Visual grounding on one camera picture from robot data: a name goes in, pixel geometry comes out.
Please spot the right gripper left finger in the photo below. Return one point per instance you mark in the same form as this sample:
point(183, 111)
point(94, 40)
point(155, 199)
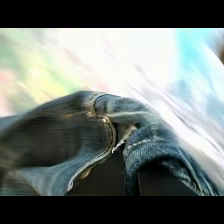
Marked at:
point(105, 176)

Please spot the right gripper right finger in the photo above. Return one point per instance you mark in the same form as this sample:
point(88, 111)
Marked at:
point(160, 181)

